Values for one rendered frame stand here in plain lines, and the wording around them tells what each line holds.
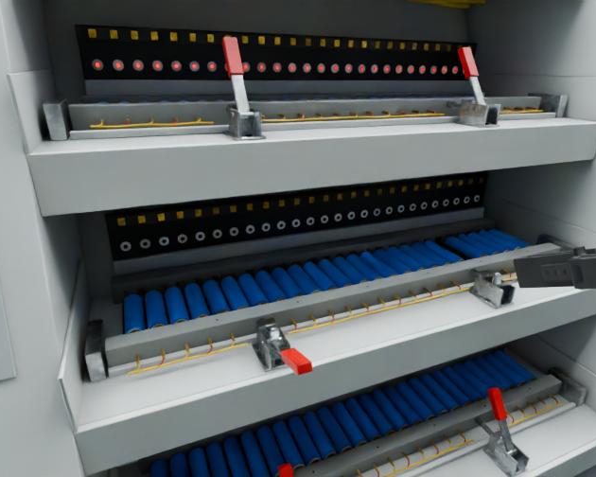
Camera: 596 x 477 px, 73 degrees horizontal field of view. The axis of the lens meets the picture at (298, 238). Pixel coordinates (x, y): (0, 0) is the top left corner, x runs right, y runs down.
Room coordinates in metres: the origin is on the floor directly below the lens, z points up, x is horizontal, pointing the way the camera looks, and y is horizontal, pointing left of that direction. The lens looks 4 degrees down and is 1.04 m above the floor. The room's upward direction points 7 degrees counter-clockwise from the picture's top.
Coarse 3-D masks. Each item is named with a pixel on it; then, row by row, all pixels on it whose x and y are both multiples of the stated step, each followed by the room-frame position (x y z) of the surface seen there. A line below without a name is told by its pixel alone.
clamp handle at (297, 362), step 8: (272, 336) 0.34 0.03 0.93; (272, 344) 0.33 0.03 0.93; (280, 344) 0.33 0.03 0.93; (280, 352) 0.31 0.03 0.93; (288, 352) 0.30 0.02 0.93; (296, 352) 0.30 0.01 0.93; (288, 360) 0.30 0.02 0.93; (296, 360) 0.29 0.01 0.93; (304, 360) 0.29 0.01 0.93; (296, 368) 0.28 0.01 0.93; (304, 368) 0.28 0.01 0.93
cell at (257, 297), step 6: (240, 276) 0.46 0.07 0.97; (246, 276) 0.45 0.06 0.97; (252, 276) 0.46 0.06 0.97; (240, 282) 0.45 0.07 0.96; (246, 282) 0.44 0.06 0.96; (252, 282) 0.44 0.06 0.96; (240, 288) 0.45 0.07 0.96; (246, 288) 0.44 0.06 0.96; (252, 288) 0.43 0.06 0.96; (258, 288) 0.43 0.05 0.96; (246, 294) 0.43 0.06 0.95; (252, 294) 0.42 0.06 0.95; (258, 294) 0.42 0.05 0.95; (252, 300) 0.41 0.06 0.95; (258, 300) 0.41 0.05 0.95; (264, 300) 0.41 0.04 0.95; (252, 306) 0.41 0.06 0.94
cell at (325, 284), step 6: (306, 264) 0.49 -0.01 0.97; (312, 264) 0.48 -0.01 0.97; (306, 270) 0.48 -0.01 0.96; (312, 270) 0.47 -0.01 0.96; (318, 270) 0.47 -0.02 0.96; (312, 276) 0.47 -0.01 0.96; (318, 276) 0.46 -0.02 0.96; (324, 276) 0.46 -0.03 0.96; (318, 282) 0.45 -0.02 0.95; (324, 282) 0.44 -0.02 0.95; (330, 282) 0.44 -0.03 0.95; (324, 288) 0.44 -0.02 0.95; (330, 288) 0.44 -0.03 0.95
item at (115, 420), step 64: (192, 256) 0.47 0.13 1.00; (384, 320) 0.41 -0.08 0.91; (448, 320) 0.41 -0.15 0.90; (512, 320) 0.44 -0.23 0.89; (64, 384) 0.26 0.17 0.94; (128, 384) 0.32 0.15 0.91; (192, 384) 0.32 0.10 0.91; (256, 384) 0.33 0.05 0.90; (320, 384) 0.35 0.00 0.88; (128, 448) 0.30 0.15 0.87
